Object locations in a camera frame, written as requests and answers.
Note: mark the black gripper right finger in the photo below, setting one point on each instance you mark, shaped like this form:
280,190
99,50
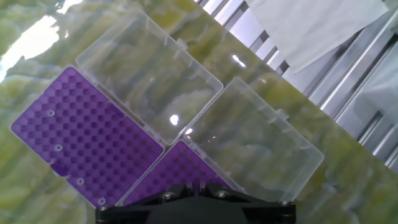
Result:
267,214

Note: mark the green marble pattern mat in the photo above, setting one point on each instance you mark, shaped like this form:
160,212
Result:
342,186

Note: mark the purple pipette tip box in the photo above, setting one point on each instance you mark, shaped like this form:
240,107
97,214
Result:
93,130
248,140

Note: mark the white paper sheet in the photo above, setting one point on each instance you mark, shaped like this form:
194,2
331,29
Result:
311,31

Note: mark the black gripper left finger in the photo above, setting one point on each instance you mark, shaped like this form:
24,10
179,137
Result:
124,213

